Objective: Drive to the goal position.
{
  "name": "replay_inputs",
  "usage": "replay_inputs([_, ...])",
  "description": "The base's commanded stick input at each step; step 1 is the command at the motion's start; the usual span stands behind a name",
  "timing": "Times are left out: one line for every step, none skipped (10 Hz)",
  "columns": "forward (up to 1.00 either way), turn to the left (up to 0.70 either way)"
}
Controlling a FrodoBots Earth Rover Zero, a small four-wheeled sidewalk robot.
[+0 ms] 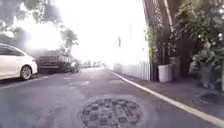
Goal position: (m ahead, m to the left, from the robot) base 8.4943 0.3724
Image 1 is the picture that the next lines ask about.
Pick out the white planter pot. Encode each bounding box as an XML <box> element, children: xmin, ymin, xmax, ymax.
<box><xmin>157</xmin><ymin>63</ymin><xmax>174</xmax><ymax>84</ymax></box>

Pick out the green leafy bush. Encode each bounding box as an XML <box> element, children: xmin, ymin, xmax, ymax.
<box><xmin>175</xmin><ymin>0</ymin><xmax>224</xmax><ymax>90</ymax></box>

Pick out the dark parked vehicle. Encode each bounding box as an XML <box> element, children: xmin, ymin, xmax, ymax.
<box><xmin>35</xmin><ymin>49</ymin><xmax>81</xmax><ymax>74</ymax></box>

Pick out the grey asphalt road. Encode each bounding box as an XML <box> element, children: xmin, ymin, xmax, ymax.
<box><xmin>0</xmin><ymin>66</ymin><xmax>224</xmax><ymax>128</ymax></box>

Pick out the grey paved roadside strip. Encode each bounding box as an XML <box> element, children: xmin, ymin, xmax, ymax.
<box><xmin>114</xmin><ymin>70</ymin><xmax>224</xmax><ymax>121</ymax></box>

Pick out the brown building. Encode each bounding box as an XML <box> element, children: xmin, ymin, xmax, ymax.
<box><xmin>142</xmin><ymin>0</ymin><xmax>198</xmax><ymax>79</ymax></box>

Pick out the climbing green plant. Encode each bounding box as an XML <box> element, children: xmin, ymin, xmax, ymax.
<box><xmin>145</xmin><ymin>25</ymin><xmax>164</xmax><ymax>66</ymax></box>

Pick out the round patterned manhole cover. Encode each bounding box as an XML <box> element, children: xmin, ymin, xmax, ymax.
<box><xmin>78</xmin><ymin>97</ymin><xmax>144</xmax><ymax>128</ymax></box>

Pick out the white car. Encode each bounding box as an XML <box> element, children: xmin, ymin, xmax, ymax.
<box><xmin>0</xmin><ymin>42</ymin><xmax>39</xmax><ymax>82</ymax></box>

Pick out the tree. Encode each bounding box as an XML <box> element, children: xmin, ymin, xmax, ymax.
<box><xmin>0</xmin><ymin>0</ymin><xmax>79</xmax><ymax>56</ymax></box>

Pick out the white painted road line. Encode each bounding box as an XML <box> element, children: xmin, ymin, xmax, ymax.
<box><xmin>105</xmin><ymin>68</ymin><xmax>224</xmax><ymax>128</ymax></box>

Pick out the pale fence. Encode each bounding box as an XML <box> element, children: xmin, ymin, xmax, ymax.
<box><xmin>113</xmin><ymin>61</ymin><xmax>159</xmax><ymax>82</ymax></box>

